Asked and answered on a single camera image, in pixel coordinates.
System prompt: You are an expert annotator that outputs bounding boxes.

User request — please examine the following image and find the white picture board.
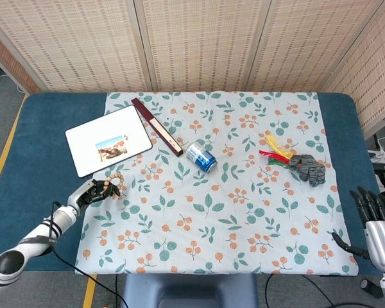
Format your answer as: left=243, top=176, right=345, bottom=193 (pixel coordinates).
left=65, top=105, right=153, bottom=178

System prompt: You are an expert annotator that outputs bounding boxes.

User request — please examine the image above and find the black cable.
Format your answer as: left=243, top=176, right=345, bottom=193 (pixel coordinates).
left=49, top=201, right=129, bottom=308
left=264, top=274, right=373, bottom=308

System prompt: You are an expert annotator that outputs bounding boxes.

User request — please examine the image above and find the wooden bead bracelet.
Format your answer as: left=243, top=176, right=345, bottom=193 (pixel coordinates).
left=103, top=171, right=127, bottom=200

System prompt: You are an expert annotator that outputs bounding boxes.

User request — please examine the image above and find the floral patterned tablecloth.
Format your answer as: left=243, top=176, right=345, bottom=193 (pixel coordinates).
left=74, top=92, right=359, bottom=276

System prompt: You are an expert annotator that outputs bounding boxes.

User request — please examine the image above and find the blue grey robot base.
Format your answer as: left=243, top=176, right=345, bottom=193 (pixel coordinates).
left=121, top=273, right=260, bottom=308

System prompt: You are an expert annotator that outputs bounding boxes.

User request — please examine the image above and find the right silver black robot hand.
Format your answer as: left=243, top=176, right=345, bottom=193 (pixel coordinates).
left=331, top=186, right=385, bottom=273

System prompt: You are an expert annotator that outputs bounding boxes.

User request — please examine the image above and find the grey striped knit glove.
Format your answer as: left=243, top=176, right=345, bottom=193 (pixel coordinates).
left=289, top=154, right=327, bottom=188

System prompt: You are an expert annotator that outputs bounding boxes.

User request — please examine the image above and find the colourful feather shuttlecock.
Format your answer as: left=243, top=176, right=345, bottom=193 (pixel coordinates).
left=258, top=134, right=295, bottom=167

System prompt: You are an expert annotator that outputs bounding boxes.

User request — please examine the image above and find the woven bamboo folding screen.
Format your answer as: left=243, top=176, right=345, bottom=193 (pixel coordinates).
left=0, top=0, right=385, bottom=141

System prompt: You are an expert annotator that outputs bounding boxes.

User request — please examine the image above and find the dark red folded fan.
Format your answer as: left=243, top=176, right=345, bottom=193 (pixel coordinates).
left=131, top=98, right=184, bottom=158

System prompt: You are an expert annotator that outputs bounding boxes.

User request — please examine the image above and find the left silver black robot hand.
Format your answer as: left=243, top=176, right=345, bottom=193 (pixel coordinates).
left=66, top=179, right=120, bottom=213

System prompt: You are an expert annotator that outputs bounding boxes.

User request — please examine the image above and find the blue soda can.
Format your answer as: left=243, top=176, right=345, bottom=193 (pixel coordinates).
left=185, top=142, right=218, bottom=173

